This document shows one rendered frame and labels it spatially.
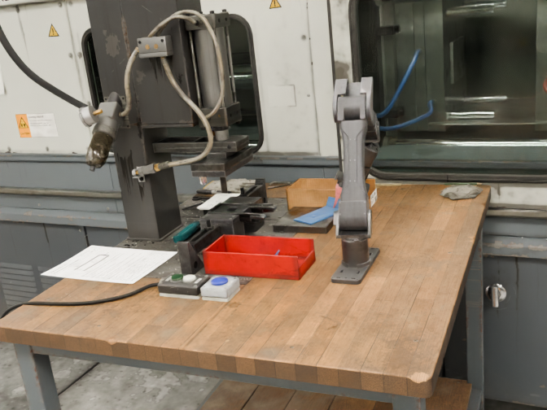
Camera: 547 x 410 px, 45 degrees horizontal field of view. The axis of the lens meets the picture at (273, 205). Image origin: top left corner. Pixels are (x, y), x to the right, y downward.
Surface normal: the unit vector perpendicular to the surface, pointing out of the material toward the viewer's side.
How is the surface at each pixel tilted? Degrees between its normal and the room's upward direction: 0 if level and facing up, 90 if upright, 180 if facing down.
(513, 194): 90
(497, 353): 90
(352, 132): 64
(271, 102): 90
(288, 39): 90
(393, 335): 0
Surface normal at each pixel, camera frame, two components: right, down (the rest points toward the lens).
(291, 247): -0.37, 0.32
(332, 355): -0.11, -0.95
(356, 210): -0.25, -0.12
